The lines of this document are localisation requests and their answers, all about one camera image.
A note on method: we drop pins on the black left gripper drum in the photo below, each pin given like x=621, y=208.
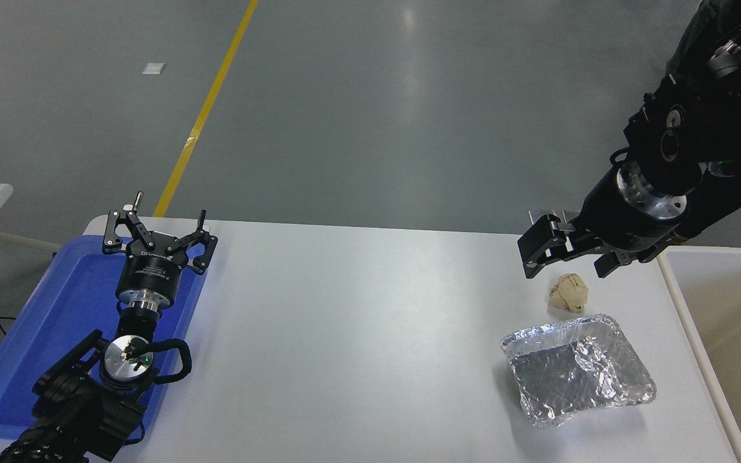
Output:
x=152, y=273

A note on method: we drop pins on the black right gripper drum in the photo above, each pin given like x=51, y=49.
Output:
x=615, y=225

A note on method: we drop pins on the silver foil tray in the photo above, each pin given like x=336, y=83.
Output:
x=570, y=373

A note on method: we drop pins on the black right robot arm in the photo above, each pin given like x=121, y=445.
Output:
x=698, y=128

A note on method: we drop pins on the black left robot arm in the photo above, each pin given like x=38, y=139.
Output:
x=74, y=411

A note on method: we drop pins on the grey metal floor plate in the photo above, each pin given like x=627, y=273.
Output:
x=538, y=213
x=571, y=214

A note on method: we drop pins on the crumpled tan paper ball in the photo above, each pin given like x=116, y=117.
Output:
x=568, y=292

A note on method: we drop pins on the blue plastic tray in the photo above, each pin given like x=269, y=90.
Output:
x=55, y=308

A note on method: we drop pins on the large pale bin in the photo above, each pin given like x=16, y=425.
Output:
x=731, y=399

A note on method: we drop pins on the person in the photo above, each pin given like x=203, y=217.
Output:
x=692, y=32

